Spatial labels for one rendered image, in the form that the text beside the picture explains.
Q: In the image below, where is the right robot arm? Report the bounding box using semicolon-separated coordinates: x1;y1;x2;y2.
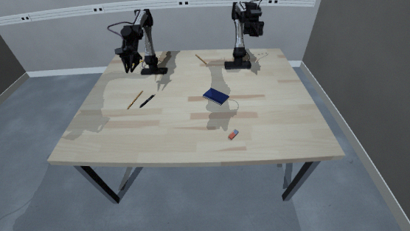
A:
115;9;167;75

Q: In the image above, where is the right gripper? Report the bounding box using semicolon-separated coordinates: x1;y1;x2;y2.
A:
120;42;142;73

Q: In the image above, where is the red and blue eraser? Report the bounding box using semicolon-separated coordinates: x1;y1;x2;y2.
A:
229;130;238;139

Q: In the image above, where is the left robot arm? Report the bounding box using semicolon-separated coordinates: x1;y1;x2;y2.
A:
224;1;262;67

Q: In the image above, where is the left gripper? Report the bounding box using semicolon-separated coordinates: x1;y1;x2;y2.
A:
243;18;264;37

